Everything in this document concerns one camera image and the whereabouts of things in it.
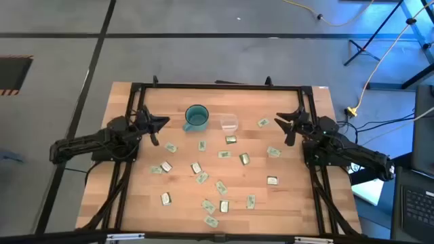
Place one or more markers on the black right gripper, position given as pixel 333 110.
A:
pixel 305 125

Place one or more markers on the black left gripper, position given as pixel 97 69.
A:
pixel 144 123

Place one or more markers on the pale green printed packet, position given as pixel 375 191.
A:
pixel 221 187
pixel 202 145
pixel 211 221
pixel 202 177
pixel 155 169
pixel 208 206
pixel 273 152
pixel 170 147
pixel 263 122
pixel 224 154
pixel 251 201

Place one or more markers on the dark green edged packet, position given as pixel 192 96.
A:
pixel 166 166
pixel 272 180
pixel 224 206
pixel 165 199
pixel 196 167
pixel 231 139
pixel 244 158

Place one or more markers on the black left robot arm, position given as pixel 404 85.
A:
pixel 84 142

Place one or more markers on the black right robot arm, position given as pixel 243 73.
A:
pixel 356 152

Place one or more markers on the teal ceramic mug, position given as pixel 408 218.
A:
pixel 196 117

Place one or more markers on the clear plastic container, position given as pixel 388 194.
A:
pixel 229 123

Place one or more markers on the black tripod stand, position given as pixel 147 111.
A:
pixel 361 48

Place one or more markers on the white box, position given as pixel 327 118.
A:
pixel 369 193

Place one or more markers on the black rig crossbar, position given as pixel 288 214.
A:
pixel 176 237

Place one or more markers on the floor hatch with hazard stripes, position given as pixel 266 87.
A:
pixel 13 72

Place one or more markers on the black laptop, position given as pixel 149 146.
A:
pixel 418 206

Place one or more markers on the black frame clamp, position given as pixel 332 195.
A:
pixel 268 81
pixel 155 80

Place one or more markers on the black aluminium table frame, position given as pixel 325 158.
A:
pixel 220 86

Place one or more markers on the silver metal bracket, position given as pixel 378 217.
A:
pixel 313 240
pixel 125 236

